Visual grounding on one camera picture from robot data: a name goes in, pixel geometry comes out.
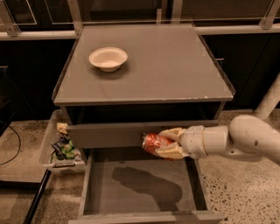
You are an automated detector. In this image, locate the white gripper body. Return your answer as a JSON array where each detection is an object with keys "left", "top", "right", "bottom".
[{"left": 180, "top": 125, "right": 206, "bottom": 159}]

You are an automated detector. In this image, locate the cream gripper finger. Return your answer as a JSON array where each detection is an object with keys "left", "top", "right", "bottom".
[
  {"left": 155, "top": 143, "right": 186, "bottom": 159},
  {"left": 159, "top": 128, "right": 185, "bottom": 142}
]

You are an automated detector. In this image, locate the red coke can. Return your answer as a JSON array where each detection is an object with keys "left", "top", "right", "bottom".
[{"left": 142, "top": 133, "right": 172, "bottom": 156}]

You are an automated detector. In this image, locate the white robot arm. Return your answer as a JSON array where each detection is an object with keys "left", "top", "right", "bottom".
[{"left": 155, "top": 115, "right": 280, "bottom": 165}]

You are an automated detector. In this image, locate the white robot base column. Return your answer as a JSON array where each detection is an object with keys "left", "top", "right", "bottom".
[{"left": 255, "top": 74, "right": 280, "bottom": 120}]

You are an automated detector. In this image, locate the closed grey top drawer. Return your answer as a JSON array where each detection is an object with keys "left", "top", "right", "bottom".
[{"left": 66, "top": 120, "right": 218, "bottom": 149}]

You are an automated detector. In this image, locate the open grey middle drawer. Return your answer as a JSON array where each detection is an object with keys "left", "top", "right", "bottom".
[{"left": 68, "top": 147, "right": 223, "bottom": 224}]

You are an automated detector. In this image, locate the grey drawer cabinet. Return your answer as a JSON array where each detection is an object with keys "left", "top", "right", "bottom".
[{"left": 52, "top": 24, "right": 236, "bottom": 224}]

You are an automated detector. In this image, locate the white paper bowl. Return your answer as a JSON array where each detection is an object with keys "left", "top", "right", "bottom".
[{"left": 88, "top": 47, "right": 128, "bottom": 72}]

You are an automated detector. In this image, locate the green snack bag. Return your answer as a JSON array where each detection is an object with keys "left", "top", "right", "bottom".
[{"left": 51, "top": 136, "right": 78, "bottom": 160}]

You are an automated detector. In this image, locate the tan crumpled snack bag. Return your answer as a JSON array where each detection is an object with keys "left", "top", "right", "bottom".
[{"left": 57, "top": 122, "right": 67, "bottom": 135}]

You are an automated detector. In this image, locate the clear plastic storage bin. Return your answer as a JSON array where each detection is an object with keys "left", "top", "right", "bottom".
[{"left": 38, "top": 109, "right": 86, "bottom": 175}]

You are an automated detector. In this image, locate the metal railing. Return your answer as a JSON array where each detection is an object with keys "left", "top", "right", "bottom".
[{"left": 0, "top": 0, "right": 280, "bottom": 40}]

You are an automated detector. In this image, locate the black floor frame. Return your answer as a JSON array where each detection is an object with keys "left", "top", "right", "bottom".
[{"left": 0, "top": 170, "right": 52, "bottom": 224}]

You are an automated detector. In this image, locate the black floor cable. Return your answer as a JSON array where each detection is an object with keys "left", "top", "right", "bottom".
[{"left": 0, "top": 120, "right": 22, "bottom": 166}]

